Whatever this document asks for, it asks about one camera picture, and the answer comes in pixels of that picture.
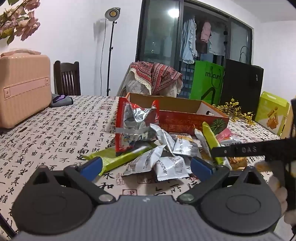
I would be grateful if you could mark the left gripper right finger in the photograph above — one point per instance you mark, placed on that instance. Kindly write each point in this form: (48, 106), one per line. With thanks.
(211, 178)

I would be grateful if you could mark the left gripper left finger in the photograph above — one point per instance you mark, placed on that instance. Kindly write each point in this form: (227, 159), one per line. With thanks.
(81, 178)

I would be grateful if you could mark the green snack bar packet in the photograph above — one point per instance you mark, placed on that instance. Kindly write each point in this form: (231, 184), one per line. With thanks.
(111, 161)

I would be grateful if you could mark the cracker chip snack bag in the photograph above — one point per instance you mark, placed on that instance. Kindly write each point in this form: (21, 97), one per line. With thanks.
(236, 163)

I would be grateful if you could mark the yellow green stick packet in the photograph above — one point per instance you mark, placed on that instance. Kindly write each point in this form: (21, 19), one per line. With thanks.
(212, 143)

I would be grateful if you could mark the pink snack packet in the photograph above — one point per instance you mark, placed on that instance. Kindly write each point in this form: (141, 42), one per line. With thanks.
(226, 134)

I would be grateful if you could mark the white silver snack packet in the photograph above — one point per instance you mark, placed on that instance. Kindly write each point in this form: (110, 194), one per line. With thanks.
(145, 162)

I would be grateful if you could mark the red foil snack bag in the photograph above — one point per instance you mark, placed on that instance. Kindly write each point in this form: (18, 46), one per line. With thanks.
(133, 124)

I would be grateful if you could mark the gloved right hand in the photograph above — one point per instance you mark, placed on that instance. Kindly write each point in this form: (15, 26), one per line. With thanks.
(283, 228)

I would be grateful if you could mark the yellow green snack box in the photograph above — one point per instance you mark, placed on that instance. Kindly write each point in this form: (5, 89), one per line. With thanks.
(272, 112)

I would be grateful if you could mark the calligraphy print tablecloth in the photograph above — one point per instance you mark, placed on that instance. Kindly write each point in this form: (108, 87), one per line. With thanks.
(59, 137)

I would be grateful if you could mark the orange cardboard pumpkin box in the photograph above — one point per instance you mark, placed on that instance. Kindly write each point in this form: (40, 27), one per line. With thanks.
(181, 115)

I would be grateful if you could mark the yellow flower branch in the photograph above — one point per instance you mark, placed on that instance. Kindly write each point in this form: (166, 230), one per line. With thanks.
(233, 110)

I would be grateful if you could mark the grey purple pouch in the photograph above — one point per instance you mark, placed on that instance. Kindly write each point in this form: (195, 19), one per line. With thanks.
(60, 100)

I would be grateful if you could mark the black paper bag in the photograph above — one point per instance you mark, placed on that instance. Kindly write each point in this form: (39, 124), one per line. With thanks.
(243, 83)

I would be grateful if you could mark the dark wooden chair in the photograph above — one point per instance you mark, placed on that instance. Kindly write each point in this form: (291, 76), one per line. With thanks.
(67, 78)

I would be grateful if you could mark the green mucun paper bag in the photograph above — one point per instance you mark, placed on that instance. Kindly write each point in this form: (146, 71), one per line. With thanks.
(207, 82)

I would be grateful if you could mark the cloth covered armchair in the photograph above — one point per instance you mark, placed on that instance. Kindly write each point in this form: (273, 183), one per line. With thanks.
(151, 79)

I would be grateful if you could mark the pink hard suitcase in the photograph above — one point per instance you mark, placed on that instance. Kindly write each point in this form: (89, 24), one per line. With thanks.
(25, 85)

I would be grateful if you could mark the hanging clothes on balcony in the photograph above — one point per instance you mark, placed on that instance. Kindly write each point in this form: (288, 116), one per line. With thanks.
(203, 39)

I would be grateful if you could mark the studio lamp on stand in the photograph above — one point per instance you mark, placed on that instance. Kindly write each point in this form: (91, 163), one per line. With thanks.
(111, 15)

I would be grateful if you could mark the pink artificial flowers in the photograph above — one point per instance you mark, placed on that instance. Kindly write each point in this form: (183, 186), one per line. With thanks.
(19, 20)

